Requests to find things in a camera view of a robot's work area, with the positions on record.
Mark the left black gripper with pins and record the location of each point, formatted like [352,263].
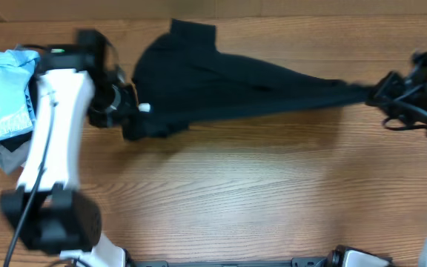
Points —
[124,116]

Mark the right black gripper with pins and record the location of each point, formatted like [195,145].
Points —
[379,95]

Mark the black t-shirt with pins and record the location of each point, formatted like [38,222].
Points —
[182,78]

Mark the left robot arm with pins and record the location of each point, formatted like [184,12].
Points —
[47,210]

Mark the light blue printed shirt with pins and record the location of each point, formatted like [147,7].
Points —
[16,109]

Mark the folded black shirt in pile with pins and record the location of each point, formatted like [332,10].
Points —
[15,142]

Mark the grey folded shirt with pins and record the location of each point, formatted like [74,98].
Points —
[10,161]

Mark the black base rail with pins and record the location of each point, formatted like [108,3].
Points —
[294,262]

